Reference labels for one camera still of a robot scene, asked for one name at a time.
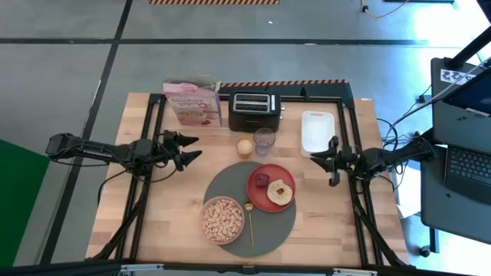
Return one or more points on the bagel with jam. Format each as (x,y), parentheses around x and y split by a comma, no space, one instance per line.
(273,195)

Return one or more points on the black slanted pole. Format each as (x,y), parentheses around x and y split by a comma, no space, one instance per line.
(470,48)

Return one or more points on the small amber cup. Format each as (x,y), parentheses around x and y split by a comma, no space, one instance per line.
(244,146)

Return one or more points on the black aluminium table frame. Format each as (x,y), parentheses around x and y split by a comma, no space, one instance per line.
(154,99)

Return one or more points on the red plate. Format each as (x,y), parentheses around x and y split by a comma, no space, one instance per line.
(257,195)

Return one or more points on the grey round placemat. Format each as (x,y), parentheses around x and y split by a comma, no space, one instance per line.
(226,180)

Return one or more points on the black laptop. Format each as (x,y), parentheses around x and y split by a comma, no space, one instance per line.
(468,168)

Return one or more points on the gold spoon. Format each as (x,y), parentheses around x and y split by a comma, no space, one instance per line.
(249,206)

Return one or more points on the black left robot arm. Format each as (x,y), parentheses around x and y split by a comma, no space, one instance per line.
(96,147)

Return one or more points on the pink cereal box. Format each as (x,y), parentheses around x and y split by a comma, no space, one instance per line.
(195,107)

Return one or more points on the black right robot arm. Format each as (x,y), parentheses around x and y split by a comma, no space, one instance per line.
(399,155)

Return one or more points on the pink bowl of cereal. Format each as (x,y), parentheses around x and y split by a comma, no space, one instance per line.
(222,220)

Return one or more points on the dark tilted screen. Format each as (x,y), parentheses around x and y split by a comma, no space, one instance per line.
(473,96)

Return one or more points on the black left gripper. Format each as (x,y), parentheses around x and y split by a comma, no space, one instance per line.
(167,149)

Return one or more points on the white plastic bin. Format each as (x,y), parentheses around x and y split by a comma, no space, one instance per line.
(318,130)

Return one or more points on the black toaster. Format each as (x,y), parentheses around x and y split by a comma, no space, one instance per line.
(255,122)

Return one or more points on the dark red apple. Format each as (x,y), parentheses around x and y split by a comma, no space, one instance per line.
(262,180)

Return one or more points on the white patterned label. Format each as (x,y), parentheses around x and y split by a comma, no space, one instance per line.
(452,76)

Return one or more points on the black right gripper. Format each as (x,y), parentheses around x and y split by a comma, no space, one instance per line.
(347,163)

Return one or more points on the green floor mat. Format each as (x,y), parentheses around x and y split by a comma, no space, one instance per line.
(19,199)

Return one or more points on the clear drinking glass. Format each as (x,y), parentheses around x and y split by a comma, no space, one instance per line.
(264,143)

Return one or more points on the white box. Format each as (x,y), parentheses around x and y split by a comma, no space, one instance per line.
(406,195)

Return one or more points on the black caster wheel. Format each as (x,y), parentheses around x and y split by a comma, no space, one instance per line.
(424,251)

